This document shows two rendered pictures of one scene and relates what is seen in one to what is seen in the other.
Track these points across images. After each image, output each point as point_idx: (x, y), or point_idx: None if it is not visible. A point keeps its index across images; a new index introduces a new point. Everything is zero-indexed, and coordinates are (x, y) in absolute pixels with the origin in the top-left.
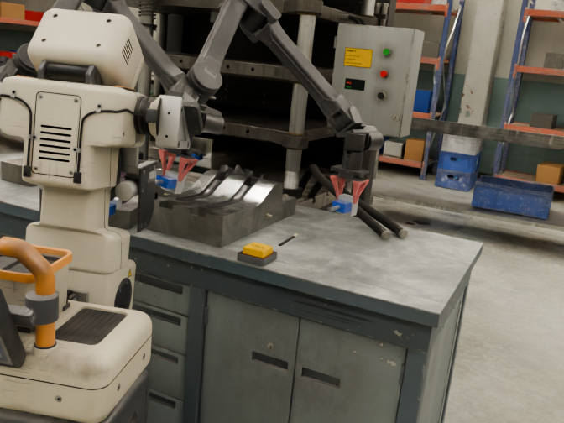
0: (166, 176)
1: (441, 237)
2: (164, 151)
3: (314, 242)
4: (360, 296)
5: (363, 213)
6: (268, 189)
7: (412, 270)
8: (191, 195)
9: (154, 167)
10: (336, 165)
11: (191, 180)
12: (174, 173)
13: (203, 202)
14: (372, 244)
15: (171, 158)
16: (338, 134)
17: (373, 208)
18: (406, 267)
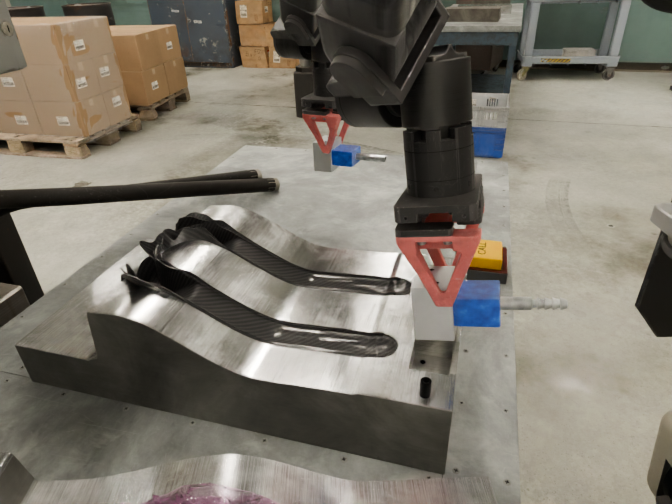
0: (472, 291)
1: (238, 162)
2: (475, 229)
3: (340, 233)
4: None
5: (226, 182)
6: (262, 218)
7: (394, 173)
8: (290, 351)
9: None
10: (318, 99)
11: None
12: (449, 274)
13: (369, 308)
14: (308, 196)
15: (420, 253)
16: (316, 40)
17: (190, 177)
18: (385, 176)
